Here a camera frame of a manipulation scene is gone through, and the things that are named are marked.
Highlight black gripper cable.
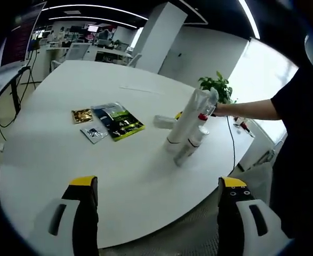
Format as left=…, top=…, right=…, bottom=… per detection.
left=226, top=115, right=236, bottom=171

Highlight red white tool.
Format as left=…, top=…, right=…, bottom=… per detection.
left=232, top=116, right=255, bottom=138

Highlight person's dark shirt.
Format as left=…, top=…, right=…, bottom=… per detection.
left=269, top=66, right=313, bottom=241

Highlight long ceiling light strip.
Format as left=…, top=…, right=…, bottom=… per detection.
left=237, top=0, right=261, bottom=39

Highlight white office chair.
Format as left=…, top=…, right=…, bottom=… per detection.
left=128, top=53, right=142, bottom=67
left=65, top=43, right=91, bottom=61

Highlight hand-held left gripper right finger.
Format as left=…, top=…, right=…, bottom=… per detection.
left=216, top=175, right=293, bottom=256

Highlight red collar skincare pump bottle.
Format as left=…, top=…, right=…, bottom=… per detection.
left=197, top=87, right=220, bottom=129

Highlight large bright window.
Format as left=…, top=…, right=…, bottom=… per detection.
left=228, top=38, right=300, bottom=113

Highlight green black skincare sachet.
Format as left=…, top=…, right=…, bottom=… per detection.
left=91, top=101, right=146, bottom=142

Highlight large white skincare tube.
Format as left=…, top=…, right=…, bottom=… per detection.
left=166, top=89, right=201, bottom=153

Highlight potted green plant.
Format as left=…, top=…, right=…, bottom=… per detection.
left=198, top=70, right=234, bottom=105

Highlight gold skincare sachet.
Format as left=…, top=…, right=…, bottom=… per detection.
left=71, top=108, right=93, bottom=125

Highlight open laptop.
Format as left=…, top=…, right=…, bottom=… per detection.
left=0, top=1, right=47, bottom=113

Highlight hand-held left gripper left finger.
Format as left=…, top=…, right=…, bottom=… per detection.
left=29, top=175, right=100, bottom=256

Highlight black laptop stand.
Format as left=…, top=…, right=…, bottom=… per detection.
left=0, top=66, right=30, bottom=129

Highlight small silver skincare sachet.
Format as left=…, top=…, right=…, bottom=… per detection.
left=80, top=124, right=109, bottom=145

